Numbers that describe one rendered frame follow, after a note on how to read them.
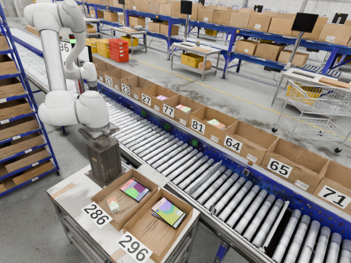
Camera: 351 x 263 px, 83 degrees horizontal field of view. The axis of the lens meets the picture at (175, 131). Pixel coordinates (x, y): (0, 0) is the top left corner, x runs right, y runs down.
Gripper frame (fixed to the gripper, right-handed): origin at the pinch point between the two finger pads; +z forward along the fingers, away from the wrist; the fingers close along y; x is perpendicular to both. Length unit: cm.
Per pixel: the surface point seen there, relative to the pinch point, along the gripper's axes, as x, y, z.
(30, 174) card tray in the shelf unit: -50, 67, 87
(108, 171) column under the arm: 67, 31, 21
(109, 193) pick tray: 78, 39, 29
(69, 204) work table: 66, 63, 31
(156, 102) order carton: 24, -60, 6
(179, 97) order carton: 34, -88, 6
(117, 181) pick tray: 78, 31, 24
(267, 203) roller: 169, -40, 31
